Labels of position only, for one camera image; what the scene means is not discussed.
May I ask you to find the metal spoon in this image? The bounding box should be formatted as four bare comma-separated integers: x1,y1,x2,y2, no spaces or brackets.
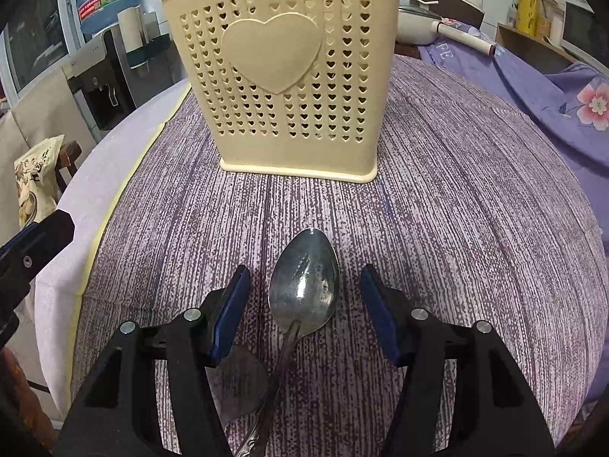
238,228,340,456

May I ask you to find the water dispenser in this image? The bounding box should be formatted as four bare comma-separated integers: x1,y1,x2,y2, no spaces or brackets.
61,26,187,130

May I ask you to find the purple floral cloth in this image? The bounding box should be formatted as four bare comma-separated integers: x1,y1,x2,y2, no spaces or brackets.
418,18,609,406

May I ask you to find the gripper body left black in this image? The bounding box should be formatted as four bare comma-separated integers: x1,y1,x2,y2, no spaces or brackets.
0,209,74,349

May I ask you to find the white microwave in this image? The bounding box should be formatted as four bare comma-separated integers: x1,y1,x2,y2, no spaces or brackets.
561,1,608,69

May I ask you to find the yellow roll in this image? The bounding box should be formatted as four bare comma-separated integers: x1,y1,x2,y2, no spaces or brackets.
516,0,538,36

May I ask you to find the white frying pan with lid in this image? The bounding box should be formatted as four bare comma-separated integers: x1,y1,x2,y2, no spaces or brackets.
396,6,496,56

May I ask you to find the snack bag orange bottom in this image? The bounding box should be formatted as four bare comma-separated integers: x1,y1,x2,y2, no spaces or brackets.
13,134,64,230

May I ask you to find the purple striped tablecloth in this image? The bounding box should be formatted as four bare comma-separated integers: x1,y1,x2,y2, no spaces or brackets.
35,54,609,455

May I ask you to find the beige plastic utensil holder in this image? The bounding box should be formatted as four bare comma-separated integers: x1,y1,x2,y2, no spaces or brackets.
160,0,399,183

